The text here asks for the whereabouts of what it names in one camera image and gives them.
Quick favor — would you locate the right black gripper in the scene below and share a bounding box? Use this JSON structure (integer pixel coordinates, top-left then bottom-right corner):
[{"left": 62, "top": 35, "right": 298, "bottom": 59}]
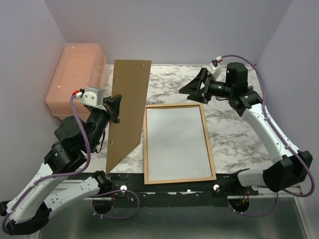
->
[{"left": 179, "top": 68, "right": 233, "bottom": 105}]

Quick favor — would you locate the brown frame backing board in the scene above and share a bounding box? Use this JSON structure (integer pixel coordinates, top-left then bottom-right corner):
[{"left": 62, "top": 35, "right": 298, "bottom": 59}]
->
[{"left": 106, "top": 60, "right": 152, "bottom": 173}]

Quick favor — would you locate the photo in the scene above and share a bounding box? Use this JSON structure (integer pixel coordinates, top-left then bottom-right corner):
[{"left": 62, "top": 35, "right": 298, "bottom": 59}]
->
[{"left": 146, "top": 106, "right": 212, "bottom": 180}]

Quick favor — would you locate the brown wooden picture frame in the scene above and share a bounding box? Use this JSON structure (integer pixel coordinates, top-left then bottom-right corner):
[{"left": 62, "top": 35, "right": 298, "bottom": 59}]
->
[{"left": 143, "top": 103, "right": 216, "bottom": 185}]

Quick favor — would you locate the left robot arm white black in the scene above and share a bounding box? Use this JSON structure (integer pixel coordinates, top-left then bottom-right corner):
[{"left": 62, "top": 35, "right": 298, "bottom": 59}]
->
[{"left": 0, "top": 92, "right": 122, "bottom": 236}]

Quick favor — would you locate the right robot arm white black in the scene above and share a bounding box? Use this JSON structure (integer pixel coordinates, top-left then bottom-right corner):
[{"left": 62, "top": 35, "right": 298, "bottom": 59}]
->
[{"left": 179, "top": 60, "right": 313, "bottom": 195}]

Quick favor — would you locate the pink plastic storage box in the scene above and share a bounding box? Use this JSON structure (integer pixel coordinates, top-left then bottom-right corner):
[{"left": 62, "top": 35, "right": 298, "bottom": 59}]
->
[{"left": 45, "top": 43, "right": 106, "bottom": 120}]

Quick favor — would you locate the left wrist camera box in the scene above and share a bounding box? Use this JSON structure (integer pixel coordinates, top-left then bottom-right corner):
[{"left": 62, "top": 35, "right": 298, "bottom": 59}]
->
[{"left": 72, "top": 87, "right": 105, "bottom": 110}]

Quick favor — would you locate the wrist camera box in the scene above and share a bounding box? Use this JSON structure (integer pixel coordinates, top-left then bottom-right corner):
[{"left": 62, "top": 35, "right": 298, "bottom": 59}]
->
[
  {"left": 72, "top": 87, "right": 105, "bottom": 110},
  {"left": 209, "top": 56, "right": 223, "bottom": 80}
]

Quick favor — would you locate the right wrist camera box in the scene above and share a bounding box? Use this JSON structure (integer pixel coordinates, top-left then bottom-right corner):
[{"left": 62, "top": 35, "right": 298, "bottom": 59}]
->
[{"left": 209, "top": 56, "right": 223, "bottom": 80}]

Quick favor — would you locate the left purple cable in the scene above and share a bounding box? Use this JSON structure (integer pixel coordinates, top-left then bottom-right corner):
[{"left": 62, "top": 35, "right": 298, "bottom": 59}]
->
[{"left": 1, "top": 96, "right": 141, "bottom": 232}]

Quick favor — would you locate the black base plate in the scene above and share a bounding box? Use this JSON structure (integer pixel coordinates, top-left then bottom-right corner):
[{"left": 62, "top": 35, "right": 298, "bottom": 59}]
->
[{"left": 59, "top": 171, "right": 260, "bottom": 207}]

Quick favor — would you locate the aluminium rail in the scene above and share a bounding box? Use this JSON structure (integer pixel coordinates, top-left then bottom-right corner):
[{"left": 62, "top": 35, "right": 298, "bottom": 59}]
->
[{"left": 252, "top": 186, "right": 302, "bottom": 197}]

